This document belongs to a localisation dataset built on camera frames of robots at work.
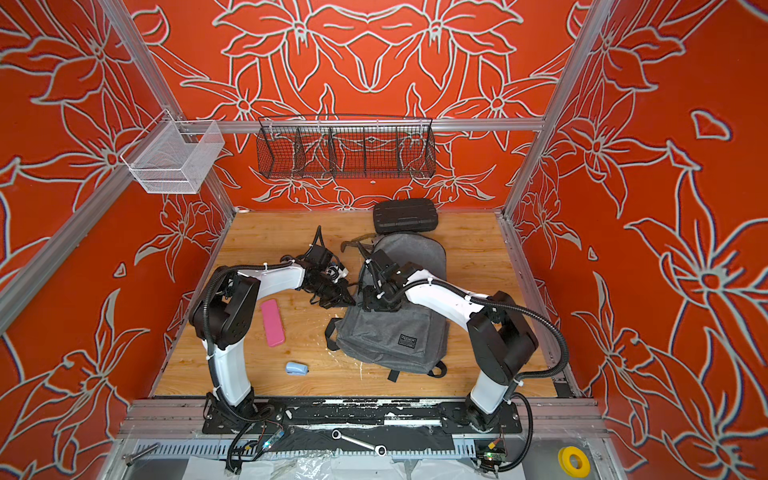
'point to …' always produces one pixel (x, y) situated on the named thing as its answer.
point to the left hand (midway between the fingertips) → (356, 300)
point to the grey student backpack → (393, 330)
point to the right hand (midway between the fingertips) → (365, 304)
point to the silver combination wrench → (379, 449)
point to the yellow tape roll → (564, 460)
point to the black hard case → (394, 216)
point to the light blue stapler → (296, 369)
